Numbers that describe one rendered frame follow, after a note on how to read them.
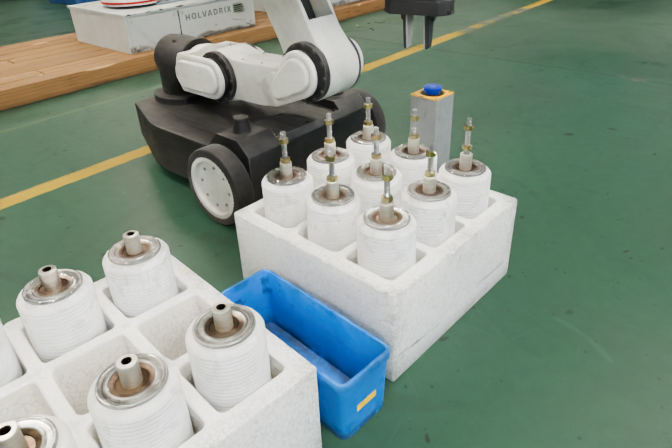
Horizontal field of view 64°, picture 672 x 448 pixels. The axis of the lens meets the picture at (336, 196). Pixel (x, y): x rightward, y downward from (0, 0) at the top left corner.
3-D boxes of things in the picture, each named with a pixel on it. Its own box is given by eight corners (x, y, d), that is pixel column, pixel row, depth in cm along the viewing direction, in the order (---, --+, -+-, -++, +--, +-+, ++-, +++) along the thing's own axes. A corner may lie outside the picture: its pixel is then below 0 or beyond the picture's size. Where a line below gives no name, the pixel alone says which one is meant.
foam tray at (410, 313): (244, 286, 112) (233, 212, 103) (365, 213, 137) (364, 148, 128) (393, 383, 88) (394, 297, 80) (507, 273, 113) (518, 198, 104)
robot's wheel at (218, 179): (193, 211, 140) (180, 141, 131) (208, 204, 144) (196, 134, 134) (243, 237, 129) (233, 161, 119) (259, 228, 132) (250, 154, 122)
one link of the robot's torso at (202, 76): (178, 94, 159) (170, 49, 153) (230, 77, 172) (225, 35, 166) (222, 107, 147) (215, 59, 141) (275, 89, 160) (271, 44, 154)
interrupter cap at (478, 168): (493, 167, 101) (493, 164, 101) (473, 182, 96) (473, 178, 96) (457, 157, 105) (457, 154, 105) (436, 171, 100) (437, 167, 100)
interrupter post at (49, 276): (41, 289, 73) (34, 269, 72) (59, 281, 75) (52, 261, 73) (47, 296, 72) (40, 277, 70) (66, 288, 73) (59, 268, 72)
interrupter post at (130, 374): (117, 383, 58) (110, 361, 57) (138, 371, 60) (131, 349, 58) (127, 395, 57) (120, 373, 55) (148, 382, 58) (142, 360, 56)
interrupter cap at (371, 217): (353, 220, 86) (353, 216, 86) (384, 203, 91) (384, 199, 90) (388, 238, 81) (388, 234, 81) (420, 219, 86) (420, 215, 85)
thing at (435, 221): (409, 295, 97) (413, 208, 88) (392, 265, 105) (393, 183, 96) (459, 286, 99) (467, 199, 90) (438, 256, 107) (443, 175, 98)
